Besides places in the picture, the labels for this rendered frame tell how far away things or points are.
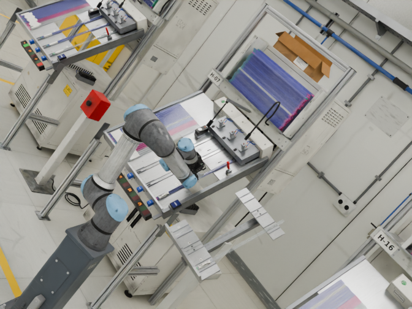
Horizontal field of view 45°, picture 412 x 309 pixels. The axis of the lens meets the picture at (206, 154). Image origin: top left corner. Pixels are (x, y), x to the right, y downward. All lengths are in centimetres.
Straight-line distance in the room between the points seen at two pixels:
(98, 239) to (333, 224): 242
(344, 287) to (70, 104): 235
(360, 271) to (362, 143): 185
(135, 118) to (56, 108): 186
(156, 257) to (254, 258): 166
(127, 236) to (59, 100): 127
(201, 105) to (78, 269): 137
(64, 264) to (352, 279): 137
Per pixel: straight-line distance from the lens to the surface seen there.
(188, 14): 393
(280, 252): 442
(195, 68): 528
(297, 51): 336
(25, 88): 431
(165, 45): 395
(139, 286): 312
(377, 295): 257
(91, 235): 228
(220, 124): 293
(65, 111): 385
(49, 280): 243
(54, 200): 327
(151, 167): 282
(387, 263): 276
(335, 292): 250
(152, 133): 206
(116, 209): 222
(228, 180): 277
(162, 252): 301
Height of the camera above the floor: 173
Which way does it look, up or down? 14 degrees down
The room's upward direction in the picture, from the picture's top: 39 degrees clockwise
